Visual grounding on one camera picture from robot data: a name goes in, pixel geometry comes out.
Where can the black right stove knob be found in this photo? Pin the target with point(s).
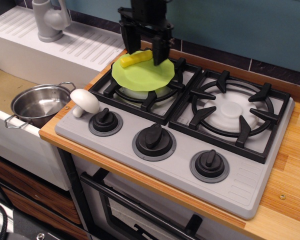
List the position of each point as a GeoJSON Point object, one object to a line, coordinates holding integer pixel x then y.
{"type": "Point", "coordinates": [209, 166]}

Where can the lime green plastic plate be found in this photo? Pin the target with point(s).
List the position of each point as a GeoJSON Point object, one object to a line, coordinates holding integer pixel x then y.
{"type": "Point", "coordinates": [143, 76]}

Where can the white left burner disc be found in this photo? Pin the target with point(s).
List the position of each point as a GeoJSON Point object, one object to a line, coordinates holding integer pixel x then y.
{"type": "Point", "coordinates": [137, 97]}

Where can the black stove knob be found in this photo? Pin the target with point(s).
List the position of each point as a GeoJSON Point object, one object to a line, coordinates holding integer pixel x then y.
{"type": "Point", "coordinates": [105, 123]}
{"type": "Point", "coordinates": [154, 143]}
{"type": "Point", "coordinates": [209, 166]}

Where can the black middle stove knob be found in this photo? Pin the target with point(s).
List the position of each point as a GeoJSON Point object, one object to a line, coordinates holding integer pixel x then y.
{"type": "Point", "coordinates": [154, 143]}

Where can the black burner grate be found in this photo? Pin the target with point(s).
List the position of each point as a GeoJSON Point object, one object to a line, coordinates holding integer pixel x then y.
{"type": "Point", "coordinates": [242, 117]}
{"type": "Point", "coordinates": [185, 74]}

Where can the white toy sink unit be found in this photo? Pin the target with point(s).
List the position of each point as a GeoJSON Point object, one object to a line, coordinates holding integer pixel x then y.
{"type": "Point", "coordinates": [74, 60]}

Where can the white burner disc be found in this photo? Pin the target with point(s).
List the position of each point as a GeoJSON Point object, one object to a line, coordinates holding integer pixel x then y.
{"type": "Point", "coordinates": [137, 97]}
{"type": "Point", "coordinates": [230, 106]}

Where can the stainless steel pot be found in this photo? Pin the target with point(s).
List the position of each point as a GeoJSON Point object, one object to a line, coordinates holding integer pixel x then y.
{"type": "Point", "coordinates": [38, 104]}

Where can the wooden drawer front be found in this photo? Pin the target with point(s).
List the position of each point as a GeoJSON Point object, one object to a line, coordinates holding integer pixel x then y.
{"type": "Point", "coordinates": [40, 190]}

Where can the grey toy stove top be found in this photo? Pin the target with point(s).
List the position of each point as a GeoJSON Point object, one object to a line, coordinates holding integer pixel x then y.
{"type": "Point", "coordinates": [240, 193]}

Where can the black oven door handle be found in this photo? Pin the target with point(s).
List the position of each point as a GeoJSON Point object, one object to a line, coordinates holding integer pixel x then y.
{"type": "Point", "coordinates": [96, 182]}

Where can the white right burner disc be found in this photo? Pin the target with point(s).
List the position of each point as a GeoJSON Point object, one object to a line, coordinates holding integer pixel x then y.
{"type": "Point", "coordinates": [230, 106]}

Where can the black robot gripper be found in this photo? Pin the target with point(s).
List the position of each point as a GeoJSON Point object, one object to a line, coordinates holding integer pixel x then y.
{"type": "Point", "coordinates": [147, 18]}

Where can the black left burner grate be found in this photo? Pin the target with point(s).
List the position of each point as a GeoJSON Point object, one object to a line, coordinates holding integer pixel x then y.
{"type": "Point", "coordinates": [185, 74]}

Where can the black left stove knob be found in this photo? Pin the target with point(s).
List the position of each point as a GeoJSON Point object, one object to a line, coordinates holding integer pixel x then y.
{"type": "Point", "coordinates": [105, 123]}

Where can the grey toy faucet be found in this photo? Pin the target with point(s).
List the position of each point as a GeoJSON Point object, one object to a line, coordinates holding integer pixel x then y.
{"type": "Point", "coordinates": [50, 22]}

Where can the black right burner grate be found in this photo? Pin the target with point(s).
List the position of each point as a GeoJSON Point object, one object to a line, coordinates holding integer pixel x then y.
{"type": "Point", "coordinates": [242, 117]}

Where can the white toy mushroom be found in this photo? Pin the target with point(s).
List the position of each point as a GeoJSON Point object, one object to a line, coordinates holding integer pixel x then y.
{"type": "Point", "coordinates": [85, 102]}

